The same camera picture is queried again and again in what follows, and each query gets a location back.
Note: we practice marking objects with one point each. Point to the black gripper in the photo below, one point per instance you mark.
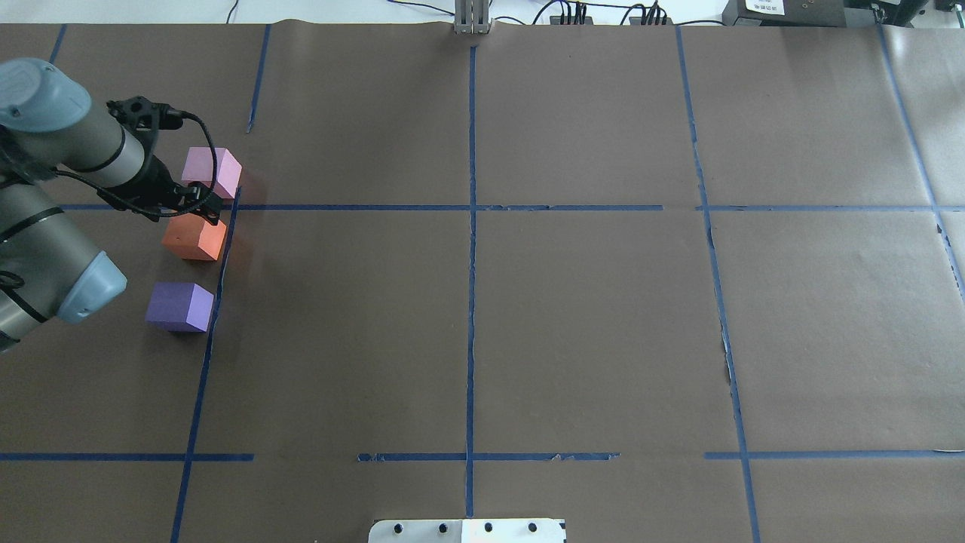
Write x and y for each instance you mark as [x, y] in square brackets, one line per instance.
[159, 179]

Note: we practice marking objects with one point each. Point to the orange foam cube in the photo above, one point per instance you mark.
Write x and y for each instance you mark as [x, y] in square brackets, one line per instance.
[191, 237]

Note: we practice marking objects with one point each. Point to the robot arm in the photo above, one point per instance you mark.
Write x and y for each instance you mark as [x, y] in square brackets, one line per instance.
[51, 129]

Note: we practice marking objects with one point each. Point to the pink foam cube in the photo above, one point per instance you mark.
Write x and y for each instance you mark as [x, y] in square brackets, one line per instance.
[222, 173]

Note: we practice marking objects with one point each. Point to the purple foam cube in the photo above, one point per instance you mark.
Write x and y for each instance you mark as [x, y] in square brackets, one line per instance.
[180, 307]

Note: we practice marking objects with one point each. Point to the black usb hub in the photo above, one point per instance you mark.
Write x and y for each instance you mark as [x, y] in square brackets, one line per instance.
[571, 19]

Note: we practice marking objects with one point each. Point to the brown paper table cover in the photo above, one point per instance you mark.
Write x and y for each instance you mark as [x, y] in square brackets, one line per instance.
[669, 285]

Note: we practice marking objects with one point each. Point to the black box device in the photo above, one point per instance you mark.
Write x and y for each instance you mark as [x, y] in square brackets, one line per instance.
[784, 13]

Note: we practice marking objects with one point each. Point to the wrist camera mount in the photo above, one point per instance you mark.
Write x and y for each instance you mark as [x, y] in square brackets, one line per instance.
[141, 114]

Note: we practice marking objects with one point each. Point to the aluminium frame post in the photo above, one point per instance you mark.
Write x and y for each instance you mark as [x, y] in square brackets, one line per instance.
[472, 17]

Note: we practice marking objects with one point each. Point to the white pedestal base plate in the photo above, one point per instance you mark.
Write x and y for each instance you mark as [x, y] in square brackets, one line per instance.
[470, 530]

